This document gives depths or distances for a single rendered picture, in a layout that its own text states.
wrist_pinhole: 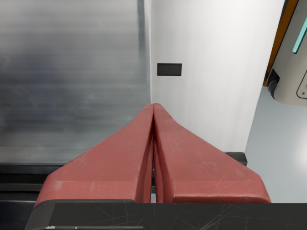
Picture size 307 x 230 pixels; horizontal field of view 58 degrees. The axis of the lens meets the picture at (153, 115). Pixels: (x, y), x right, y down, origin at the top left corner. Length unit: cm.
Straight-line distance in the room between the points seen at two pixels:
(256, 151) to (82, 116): 141
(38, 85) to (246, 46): 26
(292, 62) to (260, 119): 52
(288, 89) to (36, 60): 96
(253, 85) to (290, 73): 77
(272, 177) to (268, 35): 160
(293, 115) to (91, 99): 135
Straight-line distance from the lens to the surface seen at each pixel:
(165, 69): 34
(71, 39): 34
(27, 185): 49
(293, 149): 178
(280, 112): 157
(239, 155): 43
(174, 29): 32
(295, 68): 113
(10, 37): 36
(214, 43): 33
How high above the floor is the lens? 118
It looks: 54 degrees down
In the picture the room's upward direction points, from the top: 178 degrees counter-clockwise
